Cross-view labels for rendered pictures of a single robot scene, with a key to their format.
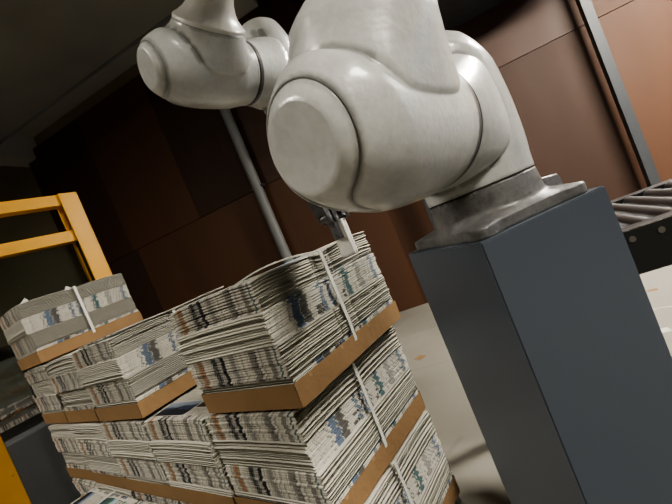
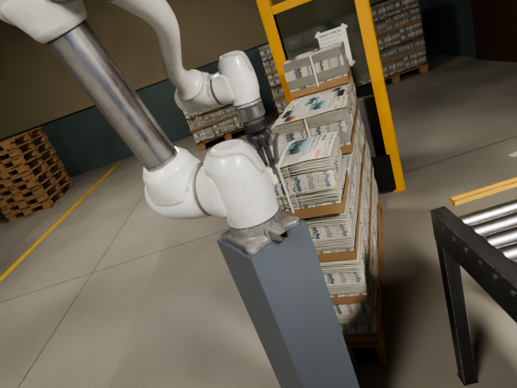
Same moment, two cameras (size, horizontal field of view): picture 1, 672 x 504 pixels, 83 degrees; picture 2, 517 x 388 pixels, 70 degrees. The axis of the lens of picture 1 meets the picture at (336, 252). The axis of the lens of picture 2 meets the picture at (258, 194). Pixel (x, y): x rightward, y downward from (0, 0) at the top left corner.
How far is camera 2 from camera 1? 1.30 m
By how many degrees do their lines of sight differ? 77
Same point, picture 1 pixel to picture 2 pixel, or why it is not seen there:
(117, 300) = (335, 66)
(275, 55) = (222, 89)
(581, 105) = not seen: outside the picture
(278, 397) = not seen: hidden behind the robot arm
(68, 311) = (306, 71)
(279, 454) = not seen: hidden behind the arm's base
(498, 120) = (215, 209)
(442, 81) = (167, 204)
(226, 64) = (195, 106)
